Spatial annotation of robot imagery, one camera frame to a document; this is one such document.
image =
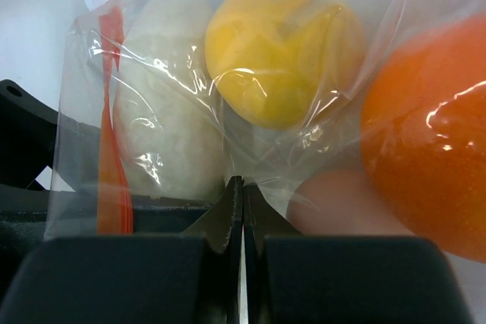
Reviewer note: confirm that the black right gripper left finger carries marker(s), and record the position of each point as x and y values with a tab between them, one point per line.
184	277

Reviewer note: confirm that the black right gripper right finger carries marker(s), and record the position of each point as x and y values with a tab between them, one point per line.
292	278

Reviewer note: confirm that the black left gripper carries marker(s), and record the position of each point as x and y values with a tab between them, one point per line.
28	133

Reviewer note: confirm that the clear zip top bag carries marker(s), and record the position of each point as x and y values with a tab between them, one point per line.
87	156

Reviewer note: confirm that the fake pink peach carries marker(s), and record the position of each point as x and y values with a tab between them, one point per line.
341	202

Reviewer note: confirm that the fake white radish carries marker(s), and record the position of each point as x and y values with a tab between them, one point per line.
165	109

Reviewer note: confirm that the fake orange fruit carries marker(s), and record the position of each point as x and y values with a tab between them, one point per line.
423	135

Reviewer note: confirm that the fake yellow lemon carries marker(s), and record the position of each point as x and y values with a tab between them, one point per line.
278	63

